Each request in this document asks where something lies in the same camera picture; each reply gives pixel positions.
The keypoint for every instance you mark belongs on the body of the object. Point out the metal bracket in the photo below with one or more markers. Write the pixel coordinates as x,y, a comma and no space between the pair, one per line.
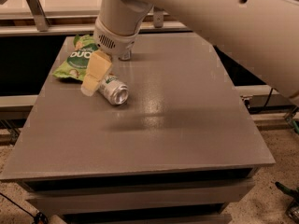
36,8
158,17

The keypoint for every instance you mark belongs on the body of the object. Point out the left metal bracket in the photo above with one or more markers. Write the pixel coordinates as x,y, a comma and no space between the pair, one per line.
36,8

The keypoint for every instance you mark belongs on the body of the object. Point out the green snack chip bag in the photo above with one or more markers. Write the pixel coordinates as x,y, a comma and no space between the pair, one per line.
76,63

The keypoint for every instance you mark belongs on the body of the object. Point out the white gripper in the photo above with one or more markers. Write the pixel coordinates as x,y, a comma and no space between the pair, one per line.
114,43

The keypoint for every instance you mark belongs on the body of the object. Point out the metal rail shelf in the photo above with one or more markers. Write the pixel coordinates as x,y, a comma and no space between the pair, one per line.
21,22

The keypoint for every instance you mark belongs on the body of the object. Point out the middle metal bracket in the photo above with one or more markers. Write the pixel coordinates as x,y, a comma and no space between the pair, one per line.
158,17

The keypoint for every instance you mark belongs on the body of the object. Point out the tall slim silver can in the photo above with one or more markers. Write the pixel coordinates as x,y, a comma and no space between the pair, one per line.
126,56

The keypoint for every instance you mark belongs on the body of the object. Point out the white 7up soda can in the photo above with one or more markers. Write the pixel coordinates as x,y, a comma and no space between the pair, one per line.
114,90

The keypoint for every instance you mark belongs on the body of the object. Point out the grey drawer cabinet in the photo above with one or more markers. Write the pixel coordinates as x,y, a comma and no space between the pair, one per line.
177,151

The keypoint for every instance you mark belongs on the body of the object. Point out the green tool on floor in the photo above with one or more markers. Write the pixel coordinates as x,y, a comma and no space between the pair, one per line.
293,209

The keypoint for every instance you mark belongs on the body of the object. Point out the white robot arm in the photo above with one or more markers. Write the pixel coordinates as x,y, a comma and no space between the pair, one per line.
262,35

